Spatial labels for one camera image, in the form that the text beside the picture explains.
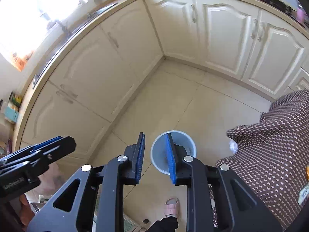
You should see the steel kitchen sink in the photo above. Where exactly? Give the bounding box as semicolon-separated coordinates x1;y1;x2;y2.
32;2;119;87

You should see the dark green box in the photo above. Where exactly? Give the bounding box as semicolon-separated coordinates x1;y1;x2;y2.
9;92;23;107

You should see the pink utensil cup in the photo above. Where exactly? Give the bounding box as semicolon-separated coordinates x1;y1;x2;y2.
296;6;305;23

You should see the row of cream lower cabinets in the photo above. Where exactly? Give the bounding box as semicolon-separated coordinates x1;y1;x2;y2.
20;0;309;160

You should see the blue-grey plastic bin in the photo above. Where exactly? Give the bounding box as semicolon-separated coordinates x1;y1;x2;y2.
151;130;196;174

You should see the person's left hand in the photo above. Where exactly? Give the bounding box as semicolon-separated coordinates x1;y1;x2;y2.
19;195;35;224

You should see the white plastic wrapper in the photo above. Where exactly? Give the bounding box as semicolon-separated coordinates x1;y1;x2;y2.
228;139;239;154

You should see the kitchen window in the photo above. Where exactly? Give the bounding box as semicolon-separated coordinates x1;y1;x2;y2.
0;0;87;66

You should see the green and white packet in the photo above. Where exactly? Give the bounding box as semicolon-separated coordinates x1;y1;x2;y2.
298;184;309;207

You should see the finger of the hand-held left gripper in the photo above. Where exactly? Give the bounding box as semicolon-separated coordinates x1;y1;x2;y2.
0;136;64;165
24;136;77;174

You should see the person's leg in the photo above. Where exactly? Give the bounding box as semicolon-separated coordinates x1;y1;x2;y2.
145;216;179;232

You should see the teal box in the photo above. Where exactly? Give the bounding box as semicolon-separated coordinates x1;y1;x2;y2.
4;101;20;124

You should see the brown polka dot tablecloth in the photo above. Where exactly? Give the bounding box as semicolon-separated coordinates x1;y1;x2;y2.
209;90;309;232

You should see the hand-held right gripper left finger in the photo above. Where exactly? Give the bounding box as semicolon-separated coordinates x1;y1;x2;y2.
26;132;146;232

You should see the pink slipper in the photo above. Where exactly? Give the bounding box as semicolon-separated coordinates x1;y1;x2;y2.
164;197;180;219

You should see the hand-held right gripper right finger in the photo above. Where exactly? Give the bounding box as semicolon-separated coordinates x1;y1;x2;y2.
166;132;283;232

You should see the orange bottle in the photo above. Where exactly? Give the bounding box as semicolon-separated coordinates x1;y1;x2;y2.
11;51;34;72

